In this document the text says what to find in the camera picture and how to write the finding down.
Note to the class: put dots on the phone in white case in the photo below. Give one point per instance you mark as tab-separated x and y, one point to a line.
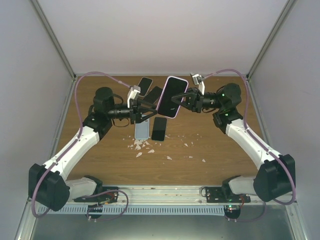
144	84

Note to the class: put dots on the grey slotted cable duct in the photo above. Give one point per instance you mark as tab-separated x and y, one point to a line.
196	210

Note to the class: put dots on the phone in grey case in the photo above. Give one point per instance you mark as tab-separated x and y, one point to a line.
153	95

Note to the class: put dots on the aluminium rail frame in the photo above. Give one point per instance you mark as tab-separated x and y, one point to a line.
160	193

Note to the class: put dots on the white debris pile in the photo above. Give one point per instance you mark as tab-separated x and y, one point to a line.
141	147

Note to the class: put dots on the light blue phone case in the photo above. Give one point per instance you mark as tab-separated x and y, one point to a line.
142	130

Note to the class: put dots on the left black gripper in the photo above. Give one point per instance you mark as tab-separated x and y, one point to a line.
136	115

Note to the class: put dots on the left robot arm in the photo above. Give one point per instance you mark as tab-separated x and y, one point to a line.
48	183

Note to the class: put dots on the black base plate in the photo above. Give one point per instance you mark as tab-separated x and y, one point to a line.
221	194
106	198

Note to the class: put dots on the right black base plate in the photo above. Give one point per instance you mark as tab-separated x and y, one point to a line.
221	194

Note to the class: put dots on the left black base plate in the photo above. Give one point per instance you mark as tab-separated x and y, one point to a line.
106	198

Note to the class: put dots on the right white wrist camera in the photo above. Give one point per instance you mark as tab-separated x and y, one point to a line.
198	81

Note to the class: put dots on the black smartphone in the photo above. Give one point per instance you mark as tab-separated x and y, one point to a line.
159	129

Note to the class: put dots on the phone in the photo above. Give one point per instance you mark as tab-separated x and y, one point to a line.
153	95
144	84
170	98

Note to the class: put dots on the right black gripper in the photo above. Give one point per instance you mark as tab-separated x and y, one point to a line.
193	100

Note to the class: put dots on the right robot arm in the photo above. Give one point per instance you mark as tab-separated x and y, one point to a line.
276	172

